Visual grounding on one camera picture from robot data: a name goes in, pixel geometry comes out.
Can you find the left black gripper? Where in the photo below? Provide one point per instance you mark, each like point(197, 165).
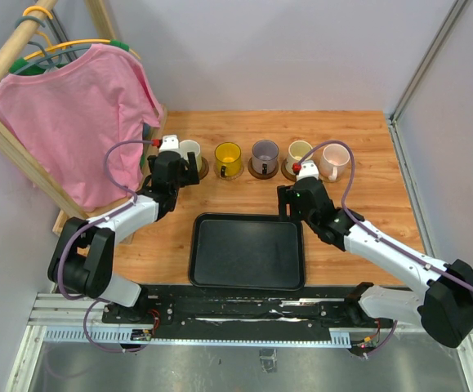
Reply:
point(189, 175)

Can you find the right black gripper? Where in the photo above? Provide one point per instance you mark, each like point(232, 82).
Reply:
point(287, 195)

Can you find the brown coaster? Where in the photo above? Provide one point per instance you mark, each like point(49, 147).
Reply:
point(204, 168)
point(286, 173)
point(256, 173)

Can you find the white mug yellow handle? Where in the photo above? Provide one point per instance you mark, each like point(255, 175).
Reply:
point(187, 146)

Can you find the woven rattan coaster back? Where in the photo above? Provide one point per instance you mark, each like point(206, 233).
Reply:
point(228, 171)

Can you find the cream mug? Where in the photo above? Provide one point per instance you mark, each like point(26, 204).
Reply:
point(296, 151)

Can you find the purple mug black handle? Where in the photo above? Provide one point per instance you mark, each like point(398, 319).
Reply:
point(265, 155)

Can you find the pink mug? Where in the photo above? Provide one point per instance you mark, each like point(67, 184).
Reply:
point(334, 155)

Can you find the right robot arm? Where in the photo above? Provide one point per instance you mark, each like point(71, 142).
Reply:
point(438, 296)

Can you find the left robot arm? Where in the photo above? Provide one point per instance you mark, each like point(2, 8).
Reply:
point(83, 259)

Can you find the black serving tray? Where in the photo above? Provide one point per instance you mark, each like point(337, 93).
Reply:
point(245, 251)

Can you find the pink t-shirt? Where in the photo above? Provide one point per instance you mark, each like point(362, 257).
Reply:
point(83, 122)

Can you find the grey hanger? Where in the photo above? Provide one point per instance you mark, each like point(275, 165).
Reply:
point(49, 59)

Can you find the yellow green hanger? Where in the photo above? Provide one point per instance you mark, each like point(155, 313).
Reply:
point(99, 13)

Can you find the wooden clothes rack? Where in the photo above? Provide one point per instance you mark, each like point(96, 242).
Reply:
point(14, 150)

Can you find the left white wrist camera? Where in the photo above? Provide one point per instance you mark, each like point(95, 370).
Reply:
point(169, 143)

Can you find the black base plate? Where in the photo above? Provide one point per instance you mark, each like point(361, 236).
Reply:
point(247, 316)

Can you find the aluminium rail frame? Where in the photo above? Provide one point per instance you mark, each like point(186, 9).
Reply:
point(67, 347)

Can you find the aluminium corner post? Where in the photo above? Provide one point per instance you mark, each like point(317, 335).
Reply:
point(447, 26)

